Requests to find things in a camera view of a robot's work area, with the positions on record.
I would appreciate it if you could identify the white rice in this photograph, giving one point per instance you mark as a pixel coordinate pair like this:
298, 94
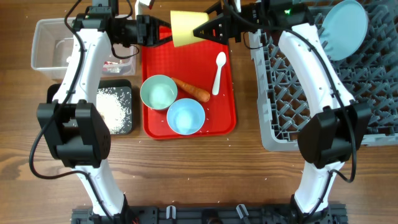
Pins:
112, 109

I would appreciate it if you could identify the clear plastic bin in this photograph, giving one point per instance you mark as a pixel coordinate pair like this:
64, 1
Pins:
52, 48

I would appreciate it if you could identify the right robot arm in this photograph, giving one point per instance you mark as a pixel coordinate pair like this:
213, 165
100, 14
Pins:
337, 122

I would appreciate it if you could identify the yellow cup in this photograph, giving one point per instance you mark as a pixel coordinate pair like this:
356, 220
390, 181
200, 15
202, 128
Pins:
183, 23

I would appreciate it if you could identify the white plastic spoon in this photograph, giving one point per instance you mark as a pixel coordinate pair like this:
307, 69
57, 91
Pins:
220, 62

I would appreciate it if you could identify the white tissue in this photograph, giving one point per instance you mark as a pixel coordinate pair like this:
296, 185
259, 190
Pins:
114, 70

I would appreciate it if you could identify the black waste tray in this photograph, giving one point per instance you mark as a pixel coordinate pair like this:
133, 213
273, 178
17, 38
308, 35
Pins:
124, 87

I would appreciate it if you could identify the red serving tray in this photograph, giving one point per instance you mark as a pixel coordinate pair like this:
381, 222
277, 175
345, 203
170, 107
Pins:
194, 64

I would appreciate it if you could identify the grey dishwasher rack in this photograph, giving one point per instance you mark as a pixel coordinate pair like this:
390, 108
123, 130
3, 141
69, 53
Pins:
370, 75

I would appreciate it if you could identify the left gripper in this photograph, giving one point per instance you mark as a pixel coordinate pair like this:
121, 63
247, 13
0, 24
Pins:
146, 32

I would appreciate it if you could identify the red snack wrapper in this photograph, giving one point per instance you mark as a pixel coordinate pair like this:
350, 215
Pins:
120, 63

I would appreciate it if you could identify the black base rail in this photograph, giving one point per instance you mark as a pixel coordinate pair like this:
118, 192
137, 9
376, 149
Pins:
279, 213

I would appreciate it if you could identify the orange carrot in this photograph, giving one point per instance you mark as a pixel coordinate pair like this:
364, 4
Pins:
198, 93

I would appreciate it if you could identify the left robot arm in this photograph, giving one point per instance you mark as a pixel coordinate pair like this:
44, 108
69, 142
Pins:
74, 130

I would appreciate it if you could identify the green bowl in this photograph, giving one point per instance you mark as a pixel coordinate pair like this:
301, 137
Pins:
158, 92

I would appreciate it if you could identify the light blue plate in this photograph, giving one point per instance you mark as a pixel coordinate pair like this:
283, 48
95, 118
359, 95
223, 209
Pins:
345, 28

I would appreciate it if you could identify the light blue bowl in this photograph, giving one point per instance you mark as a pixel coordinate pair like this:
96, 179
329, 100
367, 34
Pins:
186, 116

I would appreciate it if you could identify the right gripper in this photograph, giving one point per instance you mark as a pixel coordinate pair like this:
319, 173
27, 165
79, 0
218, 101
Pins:
227, 23

